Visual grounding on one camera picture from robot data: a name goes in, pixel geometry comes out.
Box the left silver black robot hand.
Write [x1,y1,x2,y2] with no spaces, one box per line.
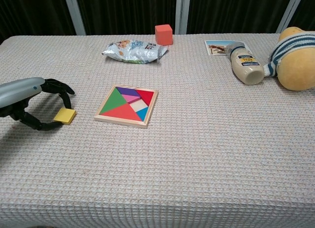
[0,77,76,131]

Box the yellow square tangram piece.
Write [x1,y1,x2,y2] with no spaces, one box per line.
[53,108,77,125]

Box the green tangram triangle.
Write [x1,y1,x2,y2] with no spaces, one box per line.
[99,87,128,114]

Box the wooden tangram puzzle tray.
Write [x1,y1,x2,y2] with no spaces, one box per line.
[94,85,159,129]

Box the large coral tangram triangle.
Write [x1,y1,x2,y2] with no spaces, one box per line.
[99,103,144,122]

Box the purple tangram parallelogram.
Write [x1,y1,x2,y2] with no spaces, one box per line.
[116,86,143,98]

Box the pink tangram triangle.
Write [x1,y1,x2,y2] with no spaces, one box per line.
[120,94,141,104]

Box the blue tangram triangle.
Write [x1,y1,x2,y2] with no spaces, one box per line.
[135,106,149,122]

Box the red tangram triangle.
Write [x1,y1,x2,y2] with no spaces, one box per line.
[135,89,155,107]

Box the black curtain panel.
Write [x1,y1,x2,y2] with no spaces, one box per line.
[0,0,76,43]
[187,0,295,34]
[296,0,315,32]
[75,0,178,36]

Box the silver blue snack bag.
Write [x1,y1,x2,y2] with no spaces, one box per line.
[102,39,169,65]

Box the orange foam cube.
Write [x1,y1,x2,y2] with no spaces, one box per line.
[155,25,173,46]

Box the beige waffle tablecloth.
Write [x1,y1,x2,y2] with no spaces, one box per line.
[0,33,315,228]

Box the photo postcard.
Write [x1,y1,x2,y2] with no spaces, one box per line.
[204,40,253,56]

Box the beige mayonnaise squeeze bottle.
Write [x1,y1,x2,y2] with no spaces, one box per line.
[225,43,264,86]

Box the yellow plush toy striped shirt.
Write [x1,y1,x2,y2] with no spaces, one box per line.
[263,27,315,91]

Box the grey aluminium post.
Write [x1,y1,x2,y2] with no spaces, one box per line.
[275,0,306,33]
[63,0,87,36]
[174,0,191,34]

